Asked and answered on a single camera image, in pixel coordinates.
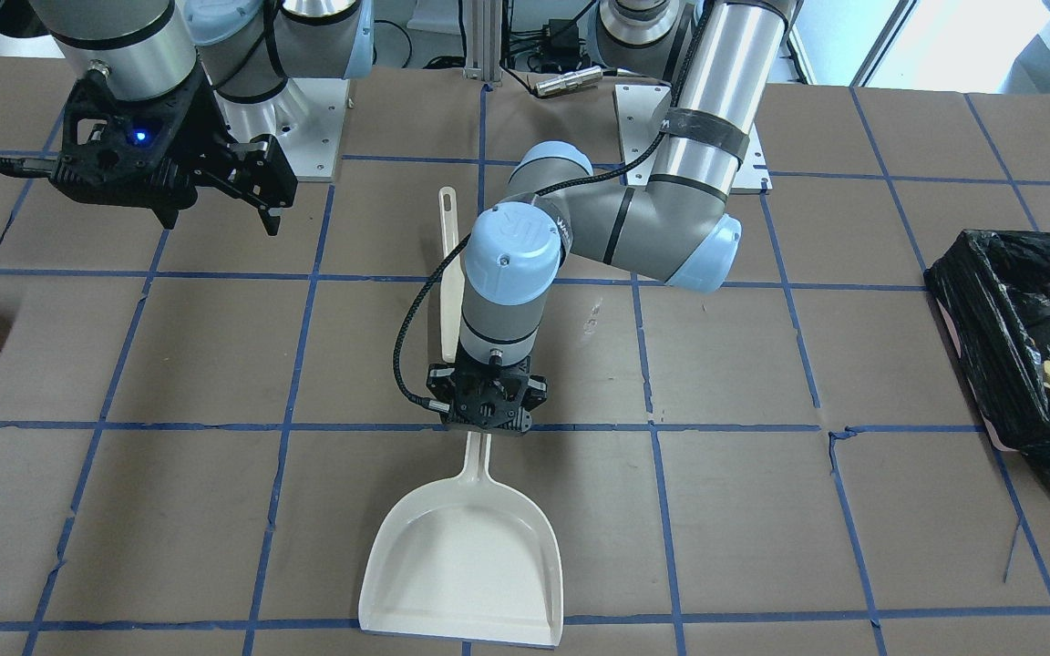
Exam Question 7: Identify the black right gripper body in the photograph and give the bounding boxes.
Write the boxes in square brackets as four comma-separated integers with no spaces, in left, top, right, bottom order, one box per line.
[47,64,234,230]

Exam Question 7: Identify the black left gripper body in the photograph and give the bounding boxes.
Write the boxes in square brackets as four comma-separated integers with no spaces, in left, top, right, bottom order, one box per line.
[427,360,549,436]

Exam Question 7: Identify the beige hand brush black bristles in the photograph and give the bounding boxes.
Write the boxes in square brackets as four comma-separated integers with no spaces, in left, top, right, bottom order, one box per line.
[438,186,464,363]

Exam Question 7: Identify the beige plastic dustpan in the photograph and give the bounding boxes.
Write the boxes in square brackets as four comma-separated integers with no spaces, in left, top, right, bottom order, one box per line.
[357,432,563,649]

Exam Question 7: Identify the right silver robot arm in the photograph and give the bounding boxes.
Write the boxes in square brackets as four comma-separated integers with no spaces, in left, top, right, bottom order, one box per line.
[0,1,375,236]

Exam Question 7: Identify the black bag lined bin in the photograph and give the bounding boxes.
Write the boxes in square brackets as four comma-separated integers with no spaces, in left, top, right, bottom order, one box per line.
[924,230,1050,493]

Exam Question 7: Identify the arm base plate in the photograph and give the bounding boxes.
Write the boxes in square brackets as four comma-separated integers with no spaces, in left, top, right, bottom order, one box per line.
[217,78,353,182]
[614,85,772,195]

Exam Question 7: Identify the aluminium frame post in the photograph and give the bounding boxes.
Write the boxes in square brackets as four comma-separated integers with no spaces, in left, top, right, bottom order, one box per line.
[459,0,504,88]

